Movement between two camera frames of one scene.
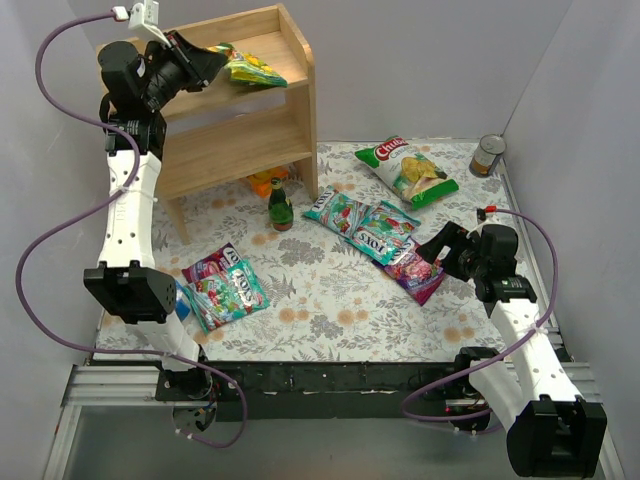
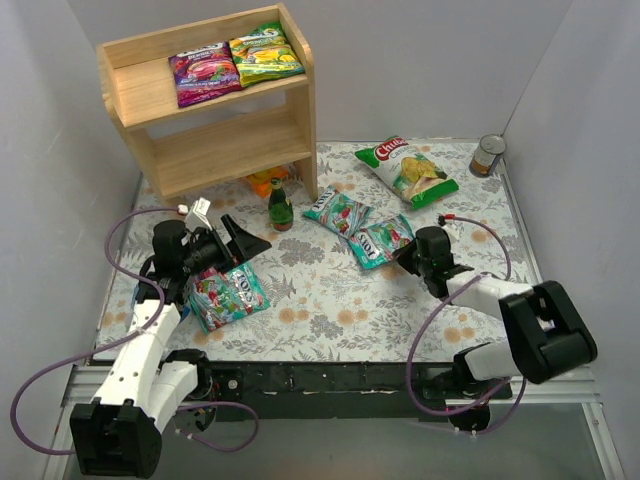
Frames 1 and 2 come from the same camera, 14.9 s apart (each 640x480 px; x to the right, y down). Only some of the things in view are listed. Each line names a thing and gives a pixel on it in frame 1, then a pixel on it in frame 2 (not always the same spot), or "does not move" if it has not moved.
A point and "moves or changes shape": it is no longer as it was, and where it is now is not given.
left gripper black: [183, 61] to [225, 248]
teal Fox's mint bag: [236, 292] does not move
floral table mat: [340, 275] does not move
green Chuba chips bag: [415, 178] does not move
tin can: [490, 146] does not move
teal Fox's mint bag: [382, 231] moves or changes shape
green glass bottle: [281, 212] does not move
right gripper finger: [448, 236] to [407, 255]
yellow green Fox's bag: [247, 68] moves or changes shape
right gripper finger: [450, 264] to [409, 262]
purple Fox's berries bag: [414, 271] to [203, 73]
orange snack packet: [262, 182] does not move
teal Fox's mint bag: [339, 212] does not move
